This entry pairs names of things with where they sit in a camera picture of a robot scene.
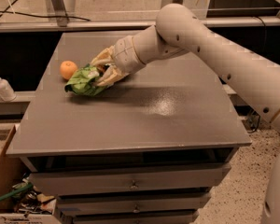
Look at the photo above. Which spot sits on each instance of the orange fruit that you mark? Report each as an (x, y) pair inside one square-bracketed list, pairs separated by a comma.
[(67, 69)]

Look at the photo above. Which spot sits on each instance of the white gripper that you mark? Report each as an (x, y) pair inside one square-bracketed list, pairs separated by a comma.
[(126, 55)]

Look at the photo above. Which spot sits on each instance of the cardboard box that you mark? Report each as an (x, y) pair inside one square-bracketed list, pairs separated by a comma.
[(11, 169)]

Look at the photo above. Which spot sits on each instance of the grey drawer cabinet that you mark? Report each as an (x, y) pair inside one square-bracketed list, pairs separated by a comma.
[(148, 150)]

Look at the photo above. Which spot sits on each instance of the white pump bottle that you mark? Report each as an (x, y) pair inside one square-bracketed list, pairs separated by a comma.
[(6, 92)]

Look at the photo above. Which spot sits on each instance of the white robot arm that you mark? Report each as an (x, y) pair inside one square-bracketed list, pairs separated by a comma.
[(177, 30)]

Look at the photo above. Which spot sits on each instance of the green rice chip bag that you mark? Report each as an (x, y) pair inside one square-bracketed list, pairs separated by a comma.
[(82, 82)]

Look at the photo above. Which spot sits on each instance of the green stick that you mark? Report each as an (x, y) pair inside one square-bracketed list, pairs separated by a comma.
[(16, 191)]

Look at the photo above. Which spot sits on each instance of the metal rail frame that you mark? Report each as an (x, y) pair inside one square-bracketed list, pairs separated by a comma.
[(29, 15)]

